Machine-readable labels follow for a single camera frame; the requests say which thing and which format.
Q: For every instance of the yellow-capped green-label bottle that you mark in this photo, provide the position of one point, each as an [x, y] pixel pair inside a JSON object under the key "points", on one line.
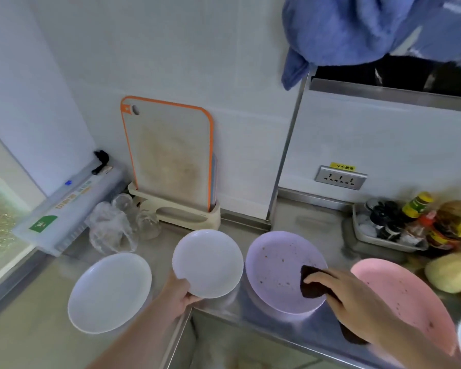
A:
{"points": [[417, 205]]}

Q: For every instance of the dark brown scouring pad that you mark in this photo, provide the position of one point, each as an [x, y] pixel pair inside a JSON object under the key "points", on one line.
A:
{"points": [[310, 290]]}

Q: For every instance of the black clip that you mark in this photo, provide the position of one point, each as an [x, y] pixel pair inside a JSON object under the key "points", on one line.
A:
{"points": [[100, 161]]}

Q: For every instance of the yellow warning sticker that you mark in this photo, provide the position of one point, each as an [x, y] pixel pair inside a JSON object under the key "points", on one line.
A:
{"points": [[342, 167]]}

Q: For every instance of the yellow sponge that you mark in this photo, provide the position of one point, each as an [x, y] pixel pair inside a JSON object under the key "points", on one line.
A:
{"points": [[451, 272]]}

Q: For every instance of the small white plate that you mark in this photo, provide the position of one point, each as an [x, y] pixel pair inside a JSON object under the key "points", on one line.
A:
{"points": [[209, 263]]}

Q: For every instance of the person's right fingers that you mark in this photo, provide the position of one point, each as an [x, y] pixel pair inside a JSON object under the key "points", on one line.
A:
{"points": [[322, 277]]}

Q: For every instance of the person's right hand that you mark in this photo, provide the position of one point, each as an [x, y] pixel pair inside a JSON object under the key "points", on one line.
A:
{"points": [[355, 303]]}

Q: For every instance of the large white plate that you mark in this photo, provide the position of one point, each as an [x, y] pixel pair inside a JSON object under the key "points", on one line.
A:
{"points": [[109, 293]]}

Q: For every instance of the pink plate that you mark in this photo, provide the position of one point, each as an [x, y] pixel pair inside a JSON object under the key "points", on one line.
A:
{"points": [[407, 299]]}

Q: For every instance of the cream cutting board holder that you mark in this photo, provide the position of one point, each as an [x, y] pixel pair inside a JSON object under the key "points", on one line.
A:
{"points": [[180, 213]]}

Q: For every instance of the orange-rimmed cutting board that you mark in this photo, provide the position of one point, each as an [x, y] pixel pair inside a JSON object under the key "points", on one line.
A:
{"points": [[169, 157]]}

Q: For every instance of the frosted window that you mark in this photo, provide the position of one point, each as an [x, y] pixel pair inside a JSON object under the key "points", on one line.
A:
{"points": [[0, 234]]}

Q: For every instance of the clear plastic bag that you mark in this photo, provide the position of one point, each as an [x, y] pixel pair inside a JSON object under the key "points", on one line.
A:
{"points": [[107, 230]]}

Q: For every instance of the thin blue cutting board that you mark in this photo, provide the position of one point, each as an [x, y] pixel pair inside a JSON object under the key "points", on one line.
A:
{"points": [[214, 180]]}

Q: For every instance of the red-capped sauce bottle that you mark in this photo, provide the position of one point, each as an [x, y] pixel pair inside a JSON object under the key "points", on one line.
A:
{"points": [[420, 226]]}

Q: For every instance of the white cling film box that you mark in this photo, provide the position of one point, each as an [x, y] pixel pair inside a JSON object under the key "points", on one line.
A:
{"points": [[69, 211]]}

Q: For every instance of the metal condiment tray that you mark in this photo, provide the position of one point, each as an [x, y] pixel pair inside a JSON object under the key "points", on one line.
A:
{"points": [[365, 234]]}

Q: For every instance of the blue towel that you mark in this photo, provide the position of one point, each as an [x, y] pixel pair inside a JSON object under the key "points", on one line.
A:
{"points": [[338, 30]]}

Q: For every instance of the large cooking oil bottle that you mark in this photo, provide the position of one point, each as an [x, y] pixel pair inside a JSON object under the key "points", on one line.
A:
{"points": [[455, 222]]}

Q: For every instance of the silver wall socket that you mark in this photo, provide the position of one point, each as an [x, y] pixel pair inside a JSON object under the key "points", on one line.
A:
{"points": [[340, 177]]}

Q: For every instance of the metal-edged wall niche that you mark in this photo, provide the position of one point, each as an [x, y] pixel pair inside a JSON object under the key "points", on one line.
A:
{"points": [[392, 92]]}

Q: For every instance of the purple plate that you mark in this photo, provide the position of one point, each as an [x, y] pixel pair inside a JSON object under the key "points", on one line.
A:
{"points": [[278, 272]]}

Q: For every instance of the person's left hand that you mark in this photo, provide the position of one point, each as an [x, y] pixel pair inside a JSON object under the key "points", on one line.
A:
{"points": [[175, 297]]}

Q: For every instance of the clear drinking glass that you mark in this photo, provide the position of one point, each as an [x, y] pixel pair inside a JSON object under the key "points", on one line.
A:
{"points": [[148, 224], [123, 203]]}

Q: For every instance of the stainless steel sink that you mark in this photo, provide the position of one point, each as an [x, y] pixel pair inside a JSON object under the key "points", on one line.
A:
{"points": [[234, 345]]}

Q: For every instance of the person's right forearm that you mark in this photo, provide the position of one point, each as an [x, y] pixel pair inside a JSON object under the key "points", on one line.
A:
{"points": [[418, 345]]}

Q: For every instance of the person's left thumb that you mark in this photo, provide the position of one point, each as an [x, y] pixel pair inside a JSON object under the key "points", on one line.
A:
{"points": [[194, 300]]}

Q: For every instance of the group of black-lidded spice jars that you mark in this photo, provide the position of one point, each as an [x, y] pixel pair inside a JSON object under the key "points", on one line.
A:
{"points": [[384, 220]]}

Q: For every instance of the person's left forearm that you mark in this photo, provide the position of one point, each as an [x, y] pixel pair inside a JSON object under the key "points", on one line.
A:
{"points": [[138, 338]]}

